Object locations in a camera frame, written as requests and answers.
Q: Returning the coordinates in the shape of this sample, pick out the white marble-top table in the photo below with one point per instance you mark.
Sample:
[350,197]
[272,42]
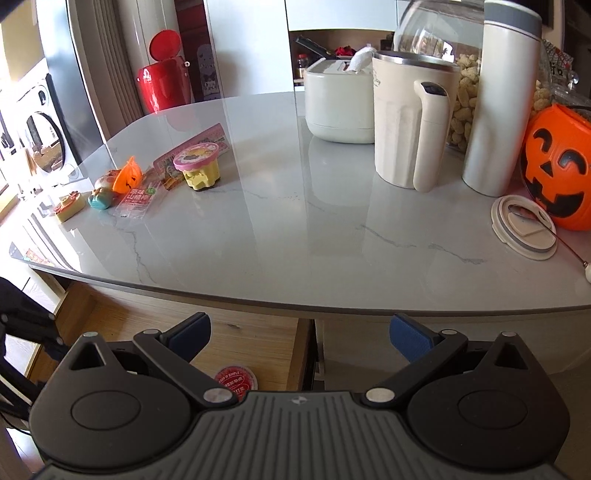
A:
[300,221]

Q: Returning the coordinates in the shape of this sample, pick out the teal candy toy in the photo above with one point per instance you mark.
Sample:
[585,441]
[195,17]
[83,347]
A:
[100,199]

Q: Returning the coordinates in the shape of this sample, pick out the glass snack jar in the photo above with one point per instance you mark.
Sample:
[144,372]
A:
[461,110]

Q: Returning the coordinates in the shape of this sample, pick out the white tissue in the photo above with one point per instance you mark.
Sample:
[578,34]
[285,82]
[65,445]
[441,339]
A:
[361,57]

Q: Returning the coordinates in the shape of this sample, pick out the small orange pumpkin toy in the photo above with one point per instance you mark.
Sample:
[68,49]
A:
[129,177]

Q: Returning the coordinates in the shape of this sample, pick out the red lid cup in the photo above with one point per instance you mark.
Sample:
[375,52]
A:
[236,381]

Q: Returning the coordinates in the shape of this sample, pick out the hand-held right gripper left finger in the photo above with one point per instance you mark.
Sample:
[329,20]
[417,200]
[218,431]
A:
[189,337]

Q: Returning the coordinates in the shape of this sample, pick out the orange pumpkin bucket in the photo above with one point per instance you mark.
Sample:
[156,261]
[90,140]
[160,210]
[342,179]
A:
[561,170]

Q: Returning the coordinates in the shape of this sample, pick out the cream ribbed kettle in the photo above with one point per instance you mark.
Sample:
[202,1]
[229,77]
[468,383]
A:
[397,124]

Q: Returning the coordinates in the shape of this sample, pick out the cream doll candy toy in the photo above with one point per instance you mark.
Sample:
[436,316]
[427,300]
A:
[105,180]

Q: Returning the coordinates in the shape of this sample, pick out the thin stick with white tip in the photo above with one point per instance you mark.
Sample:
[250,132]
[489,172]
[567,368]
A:
[586,272]

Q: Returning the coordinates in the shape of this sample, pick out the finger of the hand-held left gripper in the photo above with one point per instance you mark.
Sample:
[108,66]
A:
[27,318]

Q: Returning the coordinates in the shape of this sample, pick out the white tissue box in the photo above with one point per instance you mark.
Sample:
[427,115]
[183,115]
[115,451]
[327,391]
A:
[334,106]

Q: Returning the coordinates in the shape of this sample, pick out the clear packet red label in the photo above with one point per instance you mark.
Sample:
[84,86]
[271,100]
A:
[136,203]

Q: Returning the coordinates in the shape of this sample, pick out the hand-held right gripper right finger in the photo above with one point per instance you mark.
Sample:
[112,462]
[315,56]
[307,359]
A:
[408,337]

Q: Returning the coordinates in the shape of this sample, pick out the red pedal trash bin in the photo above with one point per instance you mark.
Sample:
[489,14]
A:
[161,78]

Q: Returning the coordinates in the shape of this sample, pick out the pink lid yellow cup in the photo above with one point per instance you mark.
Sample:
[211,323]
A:
[198,159]

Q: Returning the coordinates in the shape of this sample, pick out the small spice jar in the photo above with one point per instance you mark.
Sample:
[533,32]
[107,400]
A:
[303,67]

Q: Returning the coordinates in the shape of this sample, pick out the white wall cabinet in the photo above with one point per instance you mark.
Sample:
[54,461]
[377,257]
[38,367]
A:
[332,18]

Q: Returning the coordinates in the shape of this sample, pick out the white washing machine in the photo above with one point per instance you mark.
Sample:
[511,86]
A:
[41,124]

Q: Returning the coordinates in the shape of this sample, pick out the white thermos bottle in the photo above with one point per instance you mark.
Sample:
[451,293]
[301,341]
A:
[498,106]

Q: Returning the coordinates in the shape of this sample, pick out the round white jar lid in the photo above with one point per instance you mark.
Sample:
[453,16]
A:
[531,244]

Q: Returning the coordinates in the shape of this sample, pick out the white table drawer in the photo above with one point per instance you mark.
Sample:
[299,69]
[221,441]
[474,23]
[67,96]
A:
[249,337]

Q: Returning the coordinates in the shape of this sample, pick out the patterned snack bag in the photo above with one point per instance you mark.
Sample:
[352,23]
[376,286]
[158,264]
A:
[558,57]

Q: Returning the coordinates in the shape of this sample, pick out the long pink snack packet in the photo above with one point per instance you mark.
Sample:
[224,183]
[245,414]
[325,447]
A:
[212,136]

